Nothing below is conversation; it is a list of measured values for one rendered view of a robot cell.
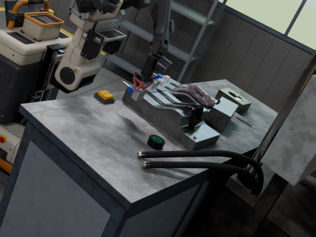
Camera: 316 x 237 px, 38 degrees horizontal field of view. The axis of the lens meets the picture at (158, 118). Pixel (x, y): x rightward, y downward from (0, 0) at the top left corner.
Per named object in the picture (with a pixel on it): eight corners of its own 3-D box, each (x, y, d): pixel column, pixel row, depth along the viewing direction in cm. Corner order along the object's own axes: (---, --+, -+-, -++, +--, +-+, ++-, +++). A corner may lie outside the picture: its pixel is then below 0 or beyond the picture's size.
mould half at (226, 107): (148, 91, 273) (155, 75, 268) (162, 82, 296) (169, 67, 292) (222, 132, 264) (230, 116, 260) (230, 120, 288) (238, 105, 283)
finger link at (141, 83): (145, 94, 228) (153, 78, 225) (137, 96, 223) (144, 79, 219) (136, 87, 231) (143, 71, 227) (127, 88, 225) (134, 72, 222)
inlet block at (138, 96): (118, 87, 232) (122, 77, 230) (124, 86, 236) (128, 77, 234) (135, 101, 226) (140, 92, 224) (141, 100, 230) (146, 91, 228)
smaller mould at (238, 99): (214, 98, 312) (219, 89, 309) (224, 96, 324) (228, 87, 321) (238, 113, 303) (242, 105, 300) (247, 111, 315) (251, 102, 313)
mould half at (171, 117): (121, 99, 248) (130, 77, 242) (149, 95, 269) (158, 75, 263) (191, 152, 226) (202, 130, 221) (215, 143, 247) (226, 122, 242)
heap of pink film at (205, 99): (170, 91, 271) (176, 80, 268) (179, 85, 287) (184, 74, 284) (209, 112, 267) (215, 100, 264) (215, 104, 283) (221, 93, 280)
